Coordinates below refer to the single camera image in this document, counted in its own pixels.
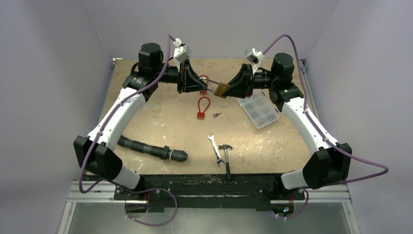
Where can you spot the black handled hammer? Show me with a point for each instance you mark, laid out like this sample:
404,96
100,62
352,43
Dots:
225,147

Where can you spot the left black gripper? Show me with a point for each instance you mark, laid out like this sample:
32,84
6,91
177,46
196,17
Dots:
189,85

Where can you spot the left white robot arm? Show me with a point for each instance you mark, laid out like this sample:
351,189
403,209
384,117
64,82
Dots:
95,152

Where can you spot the small red cable padlock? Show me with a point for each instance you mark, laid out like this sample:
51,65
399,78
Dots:
203,93

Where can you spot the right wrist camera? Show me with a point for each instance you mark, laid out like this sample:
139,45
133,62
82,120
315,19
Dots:
254,57

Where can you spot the clear plastic screw box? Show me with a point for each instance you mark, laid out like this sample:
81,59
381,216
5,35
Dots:
259,109

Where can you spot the brass padlock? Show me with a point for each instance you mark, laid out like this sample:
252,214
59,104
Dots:
221,87

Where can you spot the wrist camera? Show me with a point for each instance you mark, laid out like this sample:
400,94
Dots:
181,52
254,57

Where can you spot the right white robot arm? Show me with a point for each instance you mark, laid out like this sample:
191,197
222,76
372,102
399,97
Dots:
328,163

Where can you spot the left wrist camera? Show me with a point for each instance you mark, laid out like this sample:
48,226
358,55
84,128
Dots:
181,52

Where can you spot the silver wrench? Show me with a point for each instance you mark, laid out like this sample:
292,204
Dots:
211,137

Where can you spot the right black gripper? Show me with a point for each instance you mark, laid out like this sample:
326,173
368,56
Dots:
249,80

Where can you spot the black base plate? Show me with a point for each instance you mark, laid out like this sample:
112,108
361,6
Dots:
261,192

